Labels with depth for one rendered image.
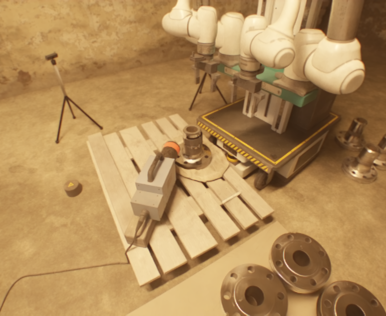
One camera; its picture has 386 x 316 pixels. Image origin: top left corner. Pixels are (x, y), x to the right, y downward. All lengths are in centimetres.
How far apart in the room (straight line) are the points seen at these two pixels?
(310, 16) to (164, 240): 132
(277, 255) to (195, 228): 42
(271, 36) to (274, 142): 81
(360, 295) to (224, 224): 66
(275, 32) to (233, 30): 59
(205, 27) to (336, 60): 58
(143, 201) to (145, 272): 32
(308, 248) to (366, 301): 29
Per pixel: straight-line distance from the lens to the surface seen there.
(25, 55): 342
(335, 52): 102
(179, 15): 125
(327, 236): 158
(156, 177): 112
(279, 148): 149
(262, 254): 137
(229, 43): 145
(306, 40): 117
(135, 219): 119
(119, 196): 139
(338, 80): 102
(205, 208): 131
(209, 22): 118
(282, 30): 88
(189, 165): 146
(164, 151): 129
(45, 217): 171
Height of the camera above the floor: 120
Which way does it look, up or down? 42 degrees down
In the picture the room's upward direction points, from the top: straight up
